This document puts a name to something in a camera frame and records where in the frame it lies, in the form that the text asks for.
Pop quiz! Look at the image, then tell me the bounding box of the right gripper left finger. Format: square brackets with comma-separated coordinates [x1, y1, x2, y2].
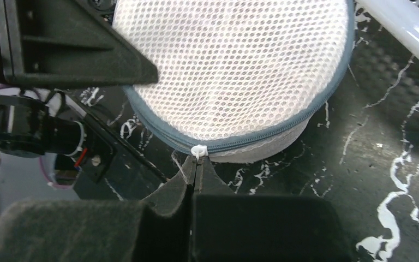
[0, 156, 195, 261]

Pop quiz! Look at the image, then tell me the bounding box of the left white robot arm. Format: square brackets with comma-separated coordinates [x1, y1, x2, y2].
[0, 1, 159, 182]

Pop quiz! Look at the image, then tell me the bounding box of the white plastic basket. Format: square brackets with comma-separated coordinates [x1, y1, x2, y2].
[357, 0, 419, 59]

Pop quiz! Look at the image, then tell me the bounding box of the white mesh bag blue zipper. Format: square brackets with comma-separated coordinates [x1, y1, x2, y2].
[112, 1, 355, 163]

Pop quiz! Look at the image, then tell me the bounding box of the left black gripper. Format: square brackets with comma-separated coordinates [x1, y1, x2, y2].
[0, 1, 159, 89]

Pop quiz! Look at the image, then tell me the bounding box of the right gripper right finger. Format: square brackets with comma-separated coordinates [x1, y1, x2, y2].
[191, 157, 354, 261]

